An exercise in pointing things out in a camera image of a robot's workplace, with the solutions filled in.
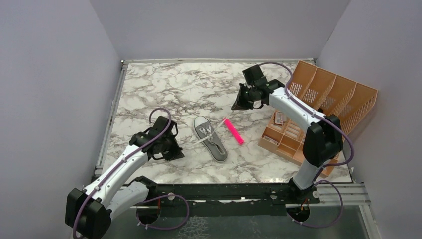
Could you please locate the grey metal bracket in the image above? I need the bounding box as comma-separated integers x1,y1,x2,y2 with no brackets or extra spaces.
274,112,287,125

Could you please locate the pink plastic bar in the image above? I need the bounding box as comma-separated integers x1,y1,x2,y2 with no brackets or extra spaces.
223,117,244,145

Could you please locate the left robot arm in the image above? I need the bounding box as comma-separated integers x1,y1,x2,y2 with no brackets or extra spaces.
65,116,184,239

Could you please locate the purple cable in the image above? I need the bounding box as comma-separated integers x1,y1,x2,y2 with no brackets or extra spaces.
258,62,355,228
72,108,173,239

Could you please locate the orange plastic organizer tray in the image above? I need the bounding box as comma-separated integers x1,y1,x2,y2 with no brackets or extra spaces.
258,60,379,178

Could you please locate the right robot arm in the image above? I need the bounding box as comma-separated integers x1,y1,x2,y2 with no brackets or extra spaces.
231,64,343,203

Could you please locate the grey canvas sneaker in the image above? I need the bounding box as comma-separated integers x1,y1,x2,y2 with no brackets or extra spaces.
193,116,228,163

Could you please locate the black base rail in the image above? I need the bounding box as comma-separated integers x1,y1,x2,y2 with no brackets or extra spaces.
134,176,320,220

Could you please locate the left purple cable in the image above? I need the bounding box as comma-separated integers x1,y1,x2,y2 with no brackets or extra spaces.
72,108,173,239

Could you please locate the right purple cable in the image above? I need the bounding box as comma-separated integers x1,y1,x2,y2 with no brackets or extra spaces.
258,62,355,228

